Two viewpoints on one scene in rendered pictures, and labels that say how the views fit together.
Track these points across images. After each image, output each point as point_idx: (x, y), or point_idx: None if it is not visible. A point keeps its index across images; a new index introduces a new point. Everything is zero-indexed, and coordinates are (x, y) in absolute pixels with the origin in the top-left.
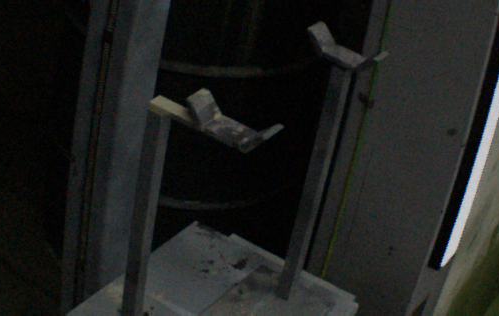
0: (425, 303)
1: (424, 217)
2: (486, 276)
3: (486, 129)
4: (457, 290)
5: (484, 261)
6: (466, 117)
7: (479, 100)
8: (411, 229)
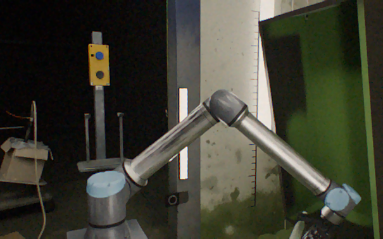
0: (187, 193)
1: (175, 167)
2: (242, 214)
3: None
4: (215, 204)
5: (233, 203)
6: None
7: None
8: (175, 170)
